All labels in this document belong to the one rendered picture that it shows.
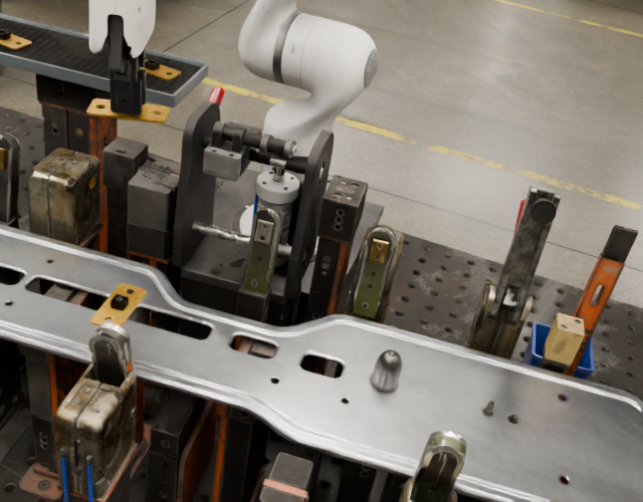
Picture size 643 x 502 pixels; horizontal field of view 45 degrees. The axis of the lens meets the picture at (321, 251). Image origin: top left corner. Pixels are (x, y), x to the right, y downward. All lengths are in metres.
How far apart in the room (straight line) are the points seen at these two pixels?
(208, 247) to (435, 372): 0.40
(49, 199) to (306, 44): 0.46
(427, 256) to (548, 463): 0.86
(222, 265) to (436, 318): 0.56
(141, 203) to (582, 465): 0.65
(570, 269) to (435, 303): 1.64
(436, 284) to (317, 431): 0.82
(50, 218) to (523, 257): 0.64
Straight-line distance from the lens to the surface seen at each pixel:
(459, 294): 1.62
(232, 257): 1.14
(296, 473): 0.84
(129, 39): 0.78
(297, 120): 1.31
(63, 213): 1.11
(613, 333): 1.68
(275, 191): 1.04
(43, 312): 0.99
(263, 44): 1.28
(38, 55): 1.25
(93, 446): 0.82
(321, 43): 1.25
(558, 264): 3.18
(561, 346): 1.01
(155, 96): 1.14
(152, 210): 1.09
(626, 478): 0.95
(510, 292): 1.01
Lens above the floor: 1.64
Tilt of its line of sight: 35 degrees down
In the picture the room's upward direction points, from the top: 10 degrees clockwise
